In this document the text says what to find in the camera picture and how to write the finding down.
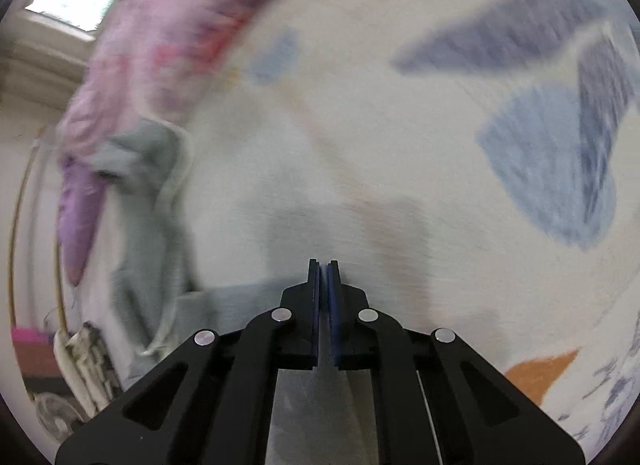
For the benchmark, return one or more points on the pink grey hanging towel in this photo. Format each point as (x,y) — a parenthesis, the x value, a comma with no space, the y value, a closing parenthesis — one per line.
(36,361)

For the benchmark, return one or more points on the floral bed sheet mattress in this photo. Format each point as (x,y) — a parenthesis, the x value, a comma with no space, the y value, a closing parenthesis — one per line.
(469,163)

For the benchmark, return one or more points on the checkered black white garment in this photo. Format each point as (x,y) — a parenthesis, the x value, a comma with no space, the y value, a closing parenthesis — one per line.
(87,368)

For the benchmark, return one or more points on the grey zip hoodie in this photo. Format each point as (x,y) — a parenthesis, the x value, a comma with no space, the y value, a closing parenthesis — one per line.
(204,245)

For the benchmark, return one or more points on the purple floral quilt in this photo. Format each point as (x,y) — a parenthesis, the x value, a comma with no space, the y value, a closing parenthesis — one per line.
(151,61)

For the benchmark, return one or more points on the white standing fan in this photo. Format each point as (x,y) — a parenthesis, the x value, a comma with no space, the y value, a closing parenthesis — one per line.
(57,416)

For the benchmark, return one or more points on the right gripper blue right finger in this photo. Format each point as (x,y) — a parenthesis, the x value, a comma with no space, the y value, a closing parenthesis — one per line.
(350,345)

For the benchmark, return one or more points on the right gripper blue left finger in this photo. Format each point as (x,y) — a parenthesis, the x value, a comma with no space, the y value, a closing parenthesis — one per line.
(300,333)

